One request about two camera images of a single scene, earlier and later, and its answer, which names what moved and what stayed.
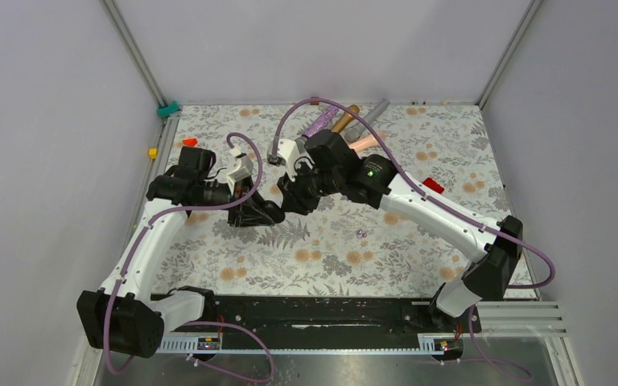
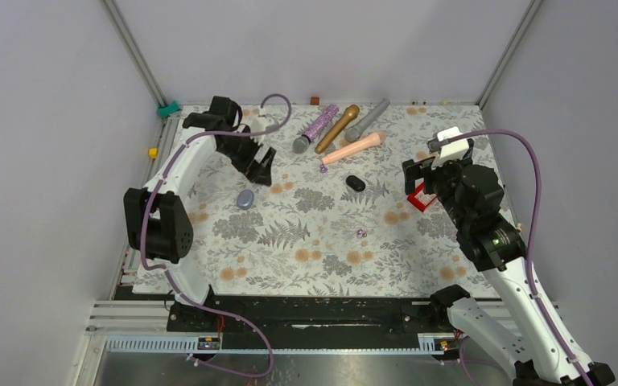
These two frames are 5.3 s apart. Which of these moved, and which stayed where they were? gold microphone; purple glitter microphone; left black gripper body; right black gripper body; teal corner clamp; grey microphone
Moved: right black gripper body; left black gripper body
Stayed: grey microphone; gold microphone; teal corner clamp; purple glitter microphone
